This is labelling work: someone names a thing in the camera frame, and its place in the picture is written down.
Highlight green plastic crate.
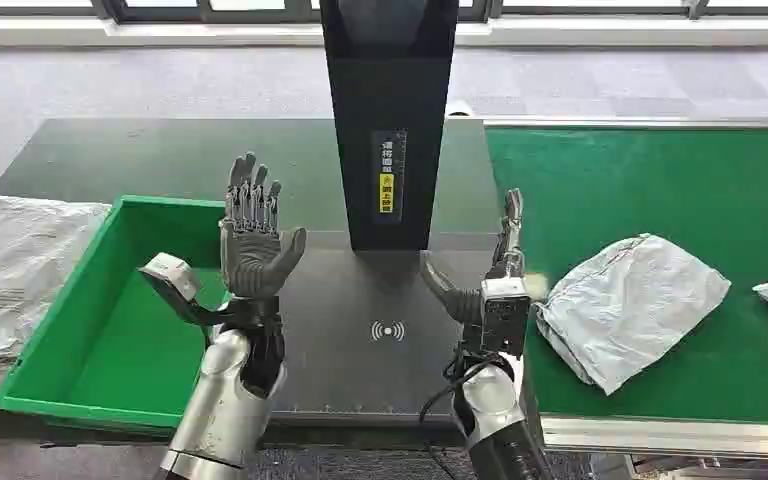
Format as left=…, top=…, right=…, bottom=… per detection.
left=0, top=194, right=233, bottom=432

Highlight plain grey plastic parcel bag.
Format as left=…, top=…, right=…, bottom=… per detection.
left=533, top=233, right=733, bottom=397

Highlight large white plastic bag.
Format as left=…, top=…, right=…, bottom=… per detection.
left=0, top=192, right=112, bottom=405

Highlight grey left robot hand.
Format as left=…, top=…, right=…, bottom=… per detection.
left=219, top=152, right=308, bottom=301

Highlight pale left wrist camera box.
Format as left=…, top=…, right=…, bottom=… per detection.
left=138, top=252, right=204, bottom=306

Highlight black scanner base plate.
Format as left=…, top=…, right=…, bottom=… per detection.
left=271, top=231, right=531, bottom=427

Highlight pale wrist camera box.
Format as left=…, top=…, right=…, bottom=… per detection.
left=479, top=276, right=532, bottom=359
left=138, top=252, right=204, bottom=306

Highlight yellow black label sticker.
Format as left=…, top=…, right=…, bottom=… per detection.
left=370, top=129, right=408, bottom=223

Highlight green conveyor belt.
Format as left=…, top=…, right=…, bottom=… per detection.
left=485, top=125, right=768, bottom=425

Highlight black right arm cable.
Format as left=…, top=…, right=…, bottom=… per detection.
left=418, top=354, right=491, bottom=480

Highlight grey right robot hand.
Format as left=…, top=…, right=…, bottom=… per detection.
left=420, top=188, right=526, bottom=326

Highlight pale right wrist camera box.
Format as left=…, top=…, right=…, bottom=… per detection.
left=479, top=276, right=532, bottom=359

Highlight black scanner column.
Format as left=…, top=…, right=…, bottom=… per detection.
left=319, top=0, right=459, bottom=252

